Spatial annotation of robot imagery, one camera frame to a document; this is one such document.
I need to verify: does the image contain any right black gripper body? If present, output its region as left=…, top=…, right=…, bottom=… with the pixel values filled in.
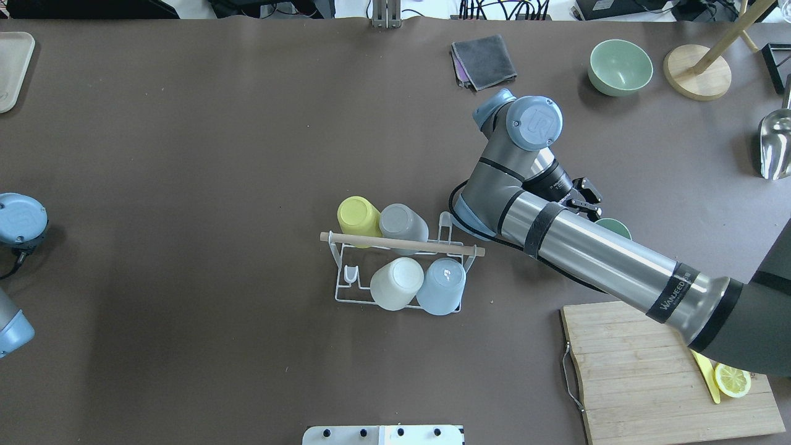
left=557, top=177, right=603, bottom=220

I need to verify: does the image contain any mint green cup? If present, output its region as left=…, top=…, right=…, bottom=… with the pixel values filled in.
left=596, top=218, right=633, bottom=240

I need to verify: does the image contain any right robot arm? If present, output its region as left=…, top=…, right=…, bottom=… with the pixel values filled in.
left=449, top=88, right=790, bottom=377

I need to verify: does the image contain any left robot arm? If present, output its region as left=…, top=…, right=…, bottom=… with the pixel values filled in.
left=1, top=192, right=49, bottom=358

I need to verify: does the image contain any light blue cup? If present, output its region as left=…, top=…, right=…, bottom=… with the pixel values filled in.
left=416, top=257, right=467, bottom=316

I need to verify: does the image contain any grey cup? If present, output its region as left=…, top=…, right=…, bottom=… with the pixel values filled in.
left=379, top=203, right=429, bottom=242

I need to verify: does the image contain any white cup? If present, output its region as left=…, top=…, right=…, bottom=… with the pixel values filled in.
left=370, top=257, right=425, bottom=311

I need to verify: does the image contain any yellow cup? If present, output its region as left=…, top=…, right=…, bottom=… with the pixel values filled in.
left=337, top=195, right=383, bottom=237

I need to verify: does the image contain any green bowl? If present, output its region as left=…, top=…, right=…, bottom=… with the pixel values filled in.
left=588, top=39, right=654, bottom=98

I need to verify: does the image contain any grey folded cloth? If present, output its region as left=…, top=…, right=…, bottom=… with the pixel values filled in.
left=451, top=34, right=517, bottom=91

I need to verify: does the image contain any wooden mug tree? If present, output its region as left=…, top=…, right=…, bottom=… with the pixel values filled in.
left=662, top=1, right=776, bottom=101

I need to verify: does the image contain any purple cloth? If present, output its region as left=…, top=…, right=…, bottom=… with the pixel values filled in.
left=450, top=51, right=472, bottom=88

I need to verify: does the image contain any bamboo cutting board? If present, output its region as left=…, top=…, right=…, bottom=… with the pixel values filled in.
left=560, top=301, right=786, bottom=444

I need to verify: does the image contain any metal scoop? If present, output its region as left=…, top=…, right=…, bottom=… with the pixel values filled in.
left=759, top=76, right=790, bottom=180

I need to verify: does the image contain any yellow plastic knife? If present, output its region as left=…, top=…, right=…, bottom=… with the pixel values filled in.
left=690, top=349, right=721, bottom=404

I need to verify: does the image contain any wine glass rack tray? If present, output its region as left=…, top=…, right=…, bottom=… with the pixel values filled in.
left=761, top=43, right=790, bottom=95

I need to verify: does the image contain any lemon slice upper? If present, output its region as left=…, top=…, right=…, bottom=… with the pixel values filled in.
left=714, top=363, right=752, bottom=398

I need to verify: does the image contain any beige tray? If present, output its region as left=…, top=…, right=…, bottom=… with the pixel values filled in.
left=1, top=32, right=36, bottom=113

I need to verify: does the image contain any white wire cup holder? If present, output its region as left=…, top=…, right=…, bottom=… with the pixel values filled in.
left=319, top=211, right=486, bottom=316

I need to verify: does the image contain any aluminium frame post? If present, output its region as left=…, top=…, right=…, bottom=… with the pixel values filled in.
left=371, top=0, right=403, bottom=29

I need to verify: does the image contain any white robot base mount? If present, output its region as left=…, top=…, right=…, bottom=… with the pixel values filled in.
left=302, top=423, right=465, bottom=444

